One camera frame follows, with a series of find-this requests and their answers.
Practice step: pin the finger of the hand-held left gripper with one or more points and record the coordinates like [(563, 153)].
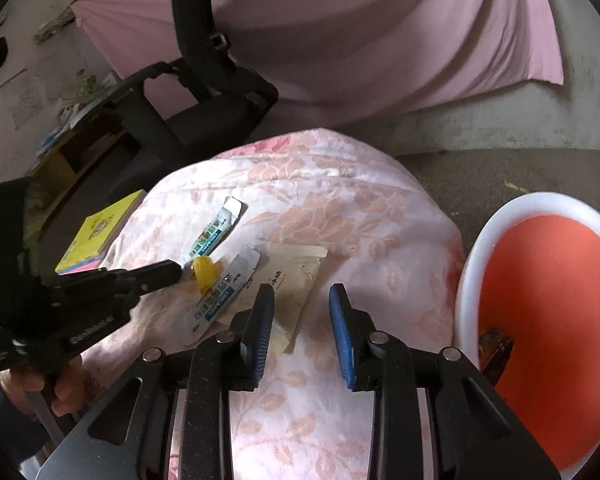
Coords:
[(155, 274)]

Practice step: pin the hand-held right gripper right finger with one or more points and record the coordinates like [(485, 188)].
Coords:
[(341, 330)]

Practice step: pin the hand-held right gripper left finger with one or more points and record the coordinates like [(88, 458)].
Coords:
[(262, 330)]

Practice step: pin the yellow plastic cylinder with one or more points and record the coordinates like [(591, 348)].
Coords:
[(205, 272)]

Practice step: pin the white and orange bin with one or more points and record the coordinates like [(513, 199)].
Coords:
[(555, 310)]

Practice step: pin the person's left forearm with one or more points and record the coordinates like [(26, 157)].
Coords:
[(5, 420)]

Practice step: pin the person's left hand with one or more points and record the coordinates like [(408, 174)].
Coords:
[(67, 390)]

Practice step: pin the white green printed carton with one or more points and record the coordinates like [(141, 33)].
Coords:
[(225, 300)]

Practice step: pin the beige paper packet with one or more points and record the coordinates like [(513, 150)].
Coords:
[(295, 270)]

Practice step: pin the yellow book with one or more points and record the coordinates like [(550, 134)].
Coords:
[(100, 230)]

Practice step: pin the floral pink blanket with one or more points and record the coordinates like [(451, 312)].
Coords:
[(355, 210)]

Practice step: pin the wooden shelf unit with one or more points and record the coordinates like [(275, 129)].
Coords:
[(75, 155)]

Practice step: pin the black office chair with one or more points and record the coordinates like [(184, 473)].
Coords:
[(215, 115)]

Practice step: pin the pile of papers and books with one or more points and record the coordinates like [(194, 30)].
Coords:
[(65, 120)]

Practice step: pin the pink hanging cloth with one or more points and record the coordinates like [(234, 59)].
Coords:
[(380, 35)]

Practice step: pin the wall calendar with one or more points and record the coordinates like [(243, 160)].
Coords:
[(22, 97)]

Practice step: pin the black wall object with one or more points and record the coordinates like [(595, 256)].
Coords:
[(1, 52)]

